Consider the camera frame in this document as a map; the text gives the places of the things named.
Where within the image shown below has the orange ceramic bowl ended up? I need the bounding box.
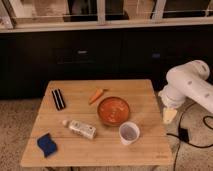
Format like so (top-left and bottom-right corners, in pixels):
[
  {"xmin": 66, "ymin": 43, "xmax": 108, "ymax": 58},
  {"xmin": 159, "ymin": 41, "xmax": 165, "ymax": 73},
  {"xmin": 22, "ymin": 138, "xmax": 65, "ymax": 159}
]
[{"xmin": 97, "ymin": 97, "xmax": 130, "ymax": 126}]

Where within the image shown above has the white paper cup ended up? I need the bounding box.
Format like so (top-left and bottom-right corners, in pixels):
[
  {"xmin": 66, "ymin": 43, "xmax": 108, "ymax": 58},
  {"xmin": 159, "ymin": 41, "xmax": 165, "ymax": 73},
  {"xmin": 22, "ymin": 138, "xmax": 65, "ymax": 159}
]
[{"xmin": 119, "ymin": 121, "xmax": 140, "ymax": 145}]

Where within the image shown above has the black power adapter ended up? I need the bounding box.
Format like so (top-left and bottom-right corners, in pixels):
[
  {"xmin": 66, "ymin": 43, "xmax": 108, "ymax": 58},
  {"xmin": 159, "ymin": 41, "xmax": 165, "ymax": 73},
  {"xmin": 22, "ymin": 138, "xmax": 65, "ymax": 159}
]
[{"xmin": 178, "ymin": 128, "xmax": 189, "ymax": 142}]

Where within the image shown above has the blue sponge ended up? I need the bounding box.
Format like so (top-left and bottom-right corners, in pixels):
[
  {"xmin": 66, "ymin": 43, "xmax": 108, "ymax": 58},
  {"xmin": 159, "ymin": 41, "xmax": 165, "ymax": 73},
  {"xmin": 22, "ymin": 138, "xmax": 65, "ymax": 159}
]
[{"xmin": 37, "ymin": 133, "xmax": 57, "ymax": 158}]

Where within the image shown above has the white plastic bottle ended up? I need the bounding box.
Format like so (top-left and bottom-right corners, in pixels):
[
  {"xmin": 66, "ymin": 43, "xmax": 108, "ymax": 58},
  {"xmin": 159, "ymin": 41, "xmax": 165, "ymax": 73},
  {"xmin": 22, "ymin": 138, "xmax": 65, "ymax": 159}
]
[{"xmin": 62, "ymin": 120, "xmax": 96, "ymax": 140}]

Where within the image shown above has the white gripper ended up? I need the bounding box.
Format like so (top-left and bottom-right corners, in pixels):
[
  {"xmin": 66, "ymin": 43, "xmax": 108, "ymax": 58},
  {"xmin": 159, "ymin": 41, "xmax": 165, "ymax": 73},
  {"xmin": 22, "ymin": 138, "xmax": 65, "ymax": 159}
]
[{"xmin": 158, "ymin": 85, "xmax": 186, "ymax": 124}]

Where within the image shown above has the white window frame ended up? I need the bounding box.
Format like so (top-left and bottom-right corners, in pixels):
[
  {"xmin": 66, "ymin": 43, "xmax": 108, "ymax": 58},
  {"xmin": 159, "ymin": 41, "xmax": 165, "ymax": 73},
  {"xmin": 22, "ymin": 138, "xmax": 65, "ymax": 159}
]
[{"xmin": 0, "ymin": 0, "xmax": 213, "ymax": 33}]

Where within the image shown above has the black power cable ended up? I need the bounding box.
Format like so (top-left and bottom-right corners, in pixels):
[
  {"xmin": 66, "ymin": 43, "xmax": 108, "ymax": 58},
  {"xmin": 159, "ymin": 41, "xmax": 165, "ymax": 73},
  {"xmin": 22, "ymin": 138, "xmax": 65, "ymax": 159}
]
[{"xmin": 165, "ymin": 103, "xmax": 213, "ymax": 171}]

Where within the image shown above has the orange carrot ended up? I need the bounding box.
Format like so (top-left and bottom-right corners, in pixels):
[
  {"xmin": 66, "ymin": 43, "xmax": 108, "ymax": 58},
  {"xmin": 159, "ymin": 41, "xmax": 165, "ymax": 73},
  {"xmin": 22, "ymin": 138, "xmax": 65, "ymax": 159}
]
[{"xmin": 88, "ymin": 89, "xmax": 106, "ymax": 105}]

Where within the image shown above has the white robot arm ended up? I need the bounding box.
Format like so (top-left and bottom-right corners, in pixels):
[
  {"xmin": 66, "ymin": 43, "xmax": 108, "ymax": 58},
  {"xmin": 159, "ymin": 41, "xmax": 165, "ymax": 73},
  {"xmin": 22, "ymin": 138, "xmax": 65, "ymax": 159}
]
[{"xmin": 158, "ymin": 60, "xmax": 213, "ymax": 124}]

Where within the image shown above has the dark cabinet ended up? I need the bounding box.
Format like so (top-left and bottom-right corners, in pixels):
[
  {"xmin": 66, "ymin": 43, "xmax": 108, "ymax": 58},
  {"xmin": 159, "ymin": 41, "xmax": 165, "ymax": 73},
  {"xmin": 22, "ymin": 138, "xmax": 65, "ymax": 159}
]
[{"xmin": 0, "ymin": 25, "xmax": 213, "ymax": 99}]

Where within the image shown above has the black striped block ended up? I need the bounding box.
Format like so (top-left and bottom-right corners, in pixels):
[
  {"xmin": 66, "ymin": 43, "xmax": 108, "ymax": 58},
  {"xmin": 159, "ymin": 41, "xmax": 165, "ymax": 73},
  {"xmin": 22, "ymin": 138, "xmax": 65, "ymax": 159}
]
[{"xmin": 52, "ymin": 89, "xmax": 66, "ymax": 110}]

